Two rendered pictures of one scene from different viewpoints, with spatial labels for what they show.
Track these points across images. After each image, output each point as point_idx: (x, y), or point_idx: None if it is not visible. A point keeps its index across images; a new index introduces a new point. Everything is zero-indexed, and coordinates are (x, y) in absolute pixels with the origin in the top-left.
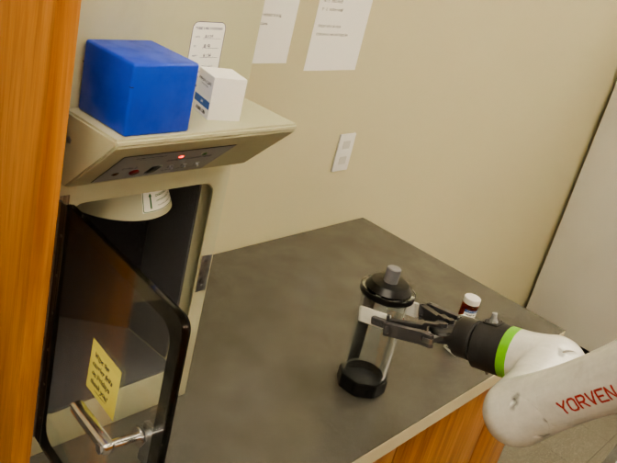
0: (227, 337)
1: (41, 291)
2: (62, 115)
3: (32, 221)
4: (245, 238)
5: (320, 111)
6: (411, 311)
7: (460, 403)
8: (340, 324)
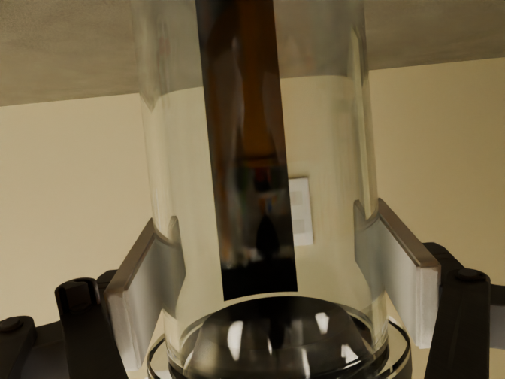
0: (386, 8)
1: None
2: None
3: None
4: (117, 100)
5: (32, 311)
6: (139, 301)
7: None
8: (64, 5)
